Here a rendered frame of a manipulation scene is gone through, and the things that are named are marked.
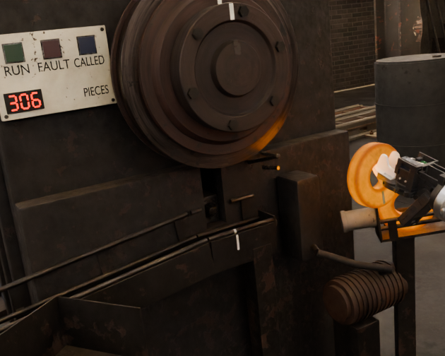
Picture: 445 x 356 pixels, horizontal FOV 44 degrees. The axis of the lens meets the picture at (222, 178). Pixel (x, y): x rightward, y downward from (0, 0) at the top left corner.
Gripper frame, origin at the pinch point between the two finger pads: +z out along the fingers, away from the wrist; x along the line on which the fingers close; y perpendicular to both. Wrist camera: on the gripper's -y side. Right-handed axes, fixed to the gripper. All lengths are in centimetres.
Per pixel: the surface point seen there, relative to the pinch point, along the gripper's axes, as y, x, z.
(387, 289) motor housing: -35.0, -6.3, -6.6
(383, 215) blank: -17.7, -9.7, 2.4
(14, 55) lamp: 24, 71, 41
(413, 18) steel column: -44, -327, 269
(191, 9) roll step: 34, 37, 26
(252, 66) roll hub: 23.2, 26.0, 17.1
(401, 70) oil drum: -46, -195, 161
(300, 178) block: -9.8, 7.6, 17.7
